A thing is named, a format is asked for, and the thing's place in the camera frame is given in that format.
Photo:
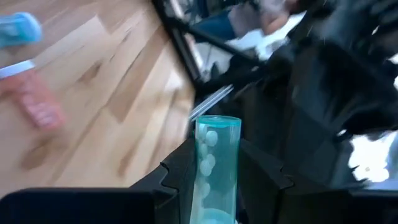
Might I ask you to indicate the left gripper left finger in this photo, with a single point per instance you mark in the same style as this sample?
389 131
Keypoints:
174 186

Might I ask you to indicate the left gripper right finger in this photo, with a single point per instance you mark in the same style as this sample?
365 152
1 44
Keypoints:
258 186

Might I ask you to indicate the green translucent medicine bottle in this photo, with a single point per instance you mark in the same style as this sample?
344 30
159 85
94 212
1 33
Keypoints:
220 174

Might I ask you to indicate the red translucent medicine bottle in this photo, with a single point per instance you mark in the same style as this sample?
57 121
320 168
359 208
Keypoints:
37 105

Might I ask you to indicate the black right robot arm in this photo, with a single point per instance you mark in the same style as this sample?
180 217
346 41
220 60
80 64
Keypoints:
342 62

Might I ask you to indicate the blue translucent medicine bottle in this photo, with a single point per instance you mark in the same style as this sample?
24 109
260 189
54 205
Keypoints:
18 29

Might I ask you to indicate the person's hand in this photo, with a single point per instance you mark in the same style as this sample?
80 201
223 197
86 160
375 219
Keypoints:
276 18

